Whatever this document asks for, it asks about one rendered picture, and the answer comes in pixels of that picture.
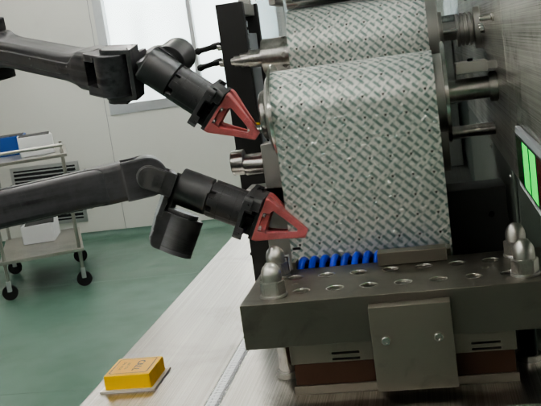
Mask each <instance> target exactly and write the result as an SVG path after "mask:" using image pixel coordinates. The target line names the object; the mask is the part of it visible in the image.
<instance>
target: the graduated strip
mask: <svg viewBox="0 0 541 406"><path fill-rule="evenodd" d="M247 353H248V350H246V346H245V340H244V337H243V339H242V340H241V342H240V344H239V345H238V347H237V349H236V350H235V352H234V354H233V356H232V358H231V359H230V360H229V363H228V365H227V366H226V368H225V370H224V371H223V373H222V375H221V377H220V378H219V380H218V382H217V384H216V386H215V388H214V389H213V391H212V393H211V394H210V396H209V398H208V399H207V401H206V403H205V404H204V406H220V404H221V402H222V400H223V399H224V397H225V394H226V392H227V391H228V390H229V387H230V385H231V383H232V382H233V379H234V377H235V376H236V374H237V372H238V370H239V368H240V366H241V365H242V363H243V361H244V359H245V357H246V355H247Z"/></svg>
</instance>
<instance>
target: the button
mask: <svg viewBox="0 0 541 406"><path fill-rule="evenodd" d="M164 371H165V366H164V361H163V356H156V357H145V358H124V359H119V360H118V361H117V362H116V363H115V365H114V366H113V367H112V368H111V369H110V370H109V371H108V372H107V373H106V375H105V376H104V381H105V389H106V391H108V390H121V389H132V388H145V387H153V385H154V384H155V382H156V381H157V380H158V378H159V377H160V376H161V374H162V373H163V372H164Z"/></svg>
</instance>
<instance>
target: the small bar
mask: <svg viewBox="0 0 541 406"><path fill-rule="evenodd" d="M377 257H378V266H385V265H394V264H403V263H420V262H429V261H438V260H447V251H446V244H445V243H441V244H433V245H424V246H408V247H399V248H390V249H381V250H378V253H377Z"/></svg>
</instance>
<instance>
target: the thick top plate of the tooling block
mask: <svg viewBox="0 0 541 406"><path fill-rule="evenodd" d="M503 253H504V251H491V252H482V253H473V254H464V255H447V260H438V261H429V262H420V263H403V264H394V265H385V266H378V262H376V263H359V264H350V265H341V266H332V267H315V268H307V269H298V270H291V271H289V272H290V273H291V275H290V276H289V277H287V278H285V279H284V280H285V286H286V291H287V295H286V296H285V297H283V298H279V299H276V300H263V299H261V298H260V295H261V290H260V284H259V282H260V281H261V280H262V279H261V274H260V276H259V277H258V279H257V280H256V282H255V283H254V285H253V287H252V288H251V289H250V291H249V292H248V294H247V296H246V298H245V299H244V301H243V302H242V303H241V305H240V306H239V308H240V314H241V319H242V329H243V334H244V340H245V346H246V350H261V349H272V348H283V347H294V346H314V345H326V344H337V343H348V342H369V341H371V334H370V321H369V314H368V305H369V304H370V303H380V302H390V301H400V300H419V299H429V298H439V297H450V302H451V310H452V325H453V333H454V335H456V334H477V333H488V332H498V331H510V330H521V329H541V274H540V275H538V276H536V277H531V278H515V277H512V276H511V275H510V272H511V265H510V260H511V259H509V258H505V257H504V256H503Z"/></svg>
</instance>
